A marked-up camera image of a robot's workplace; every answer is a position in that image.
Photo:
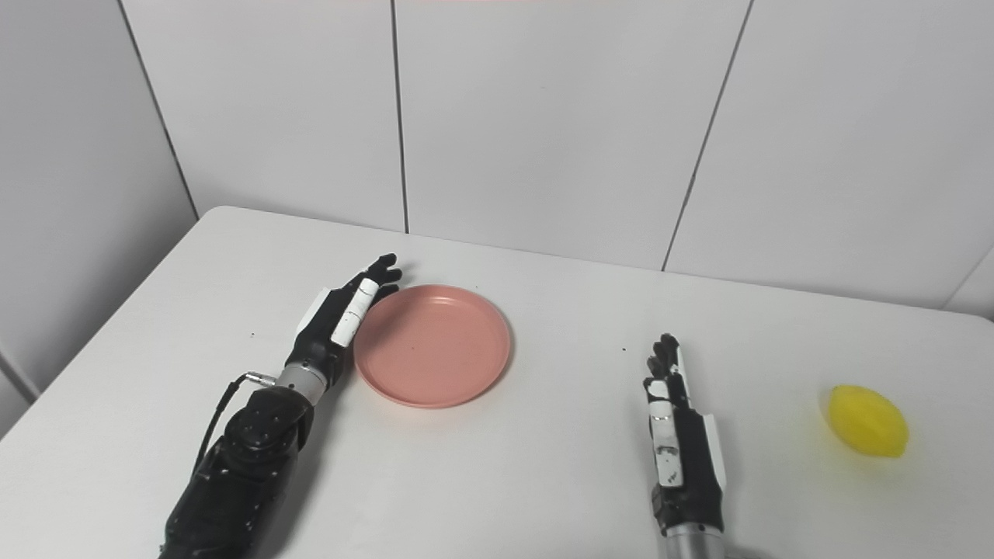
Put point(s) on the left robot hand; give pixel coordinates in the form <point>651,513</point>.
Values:
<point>338,326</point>

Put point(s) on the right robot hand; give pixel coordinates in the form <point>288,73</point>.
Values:
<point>683,458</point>

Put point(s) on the pink plate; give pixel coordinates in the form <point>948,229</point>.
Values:
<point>432,345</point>

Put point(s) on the yellow lemon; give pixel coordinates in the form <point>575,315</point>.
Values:
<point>868,420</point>

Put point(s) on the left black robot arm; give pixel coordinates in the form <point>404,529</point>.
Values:
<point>241,473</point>

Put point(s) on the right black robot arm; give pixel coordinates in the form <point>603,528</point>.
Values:
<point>695,545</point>

